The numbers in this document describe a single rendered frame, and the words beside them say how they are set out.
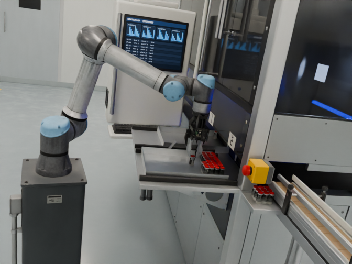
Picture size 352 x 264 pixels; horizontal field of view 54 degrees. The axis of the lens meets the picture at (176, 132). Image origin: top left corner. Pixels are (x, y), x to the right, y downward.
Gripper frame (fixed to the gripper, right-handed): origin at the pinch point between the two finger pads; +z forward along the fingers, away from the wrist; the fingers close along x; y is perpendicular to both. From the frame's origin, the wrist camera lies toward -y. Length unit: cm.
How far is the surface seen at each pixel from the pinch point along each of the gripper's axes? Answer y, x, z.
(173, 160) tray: -3.8, -7.3, 5.2
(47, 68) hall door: -531, -158, 62
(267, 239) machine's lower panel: 22.3, 33.0, 27.8
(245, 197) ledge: 27.8, 16.0, 5.5
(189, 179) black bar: 18.7, -4.6, 3.8
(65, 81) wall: -532, -125, 83
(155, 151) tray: -8.9, -15.4, 3.8
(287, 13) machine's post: 23, 18, -62
